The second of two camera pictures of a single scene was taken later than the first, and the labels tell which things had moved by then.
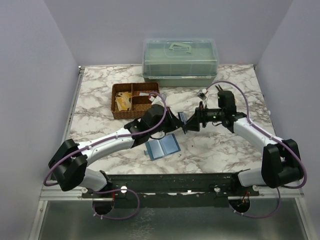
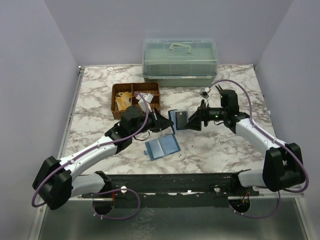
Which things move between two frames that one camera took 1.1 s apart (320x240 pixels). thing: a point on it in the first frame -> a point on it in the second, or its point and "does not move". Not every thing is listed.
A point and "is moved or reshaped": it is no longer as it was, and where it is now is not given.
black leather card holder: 181,116 is moved or reshaped
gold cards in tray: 123,100 does not move
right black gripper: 193,124 does not move
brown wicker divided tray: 130,100 does not move
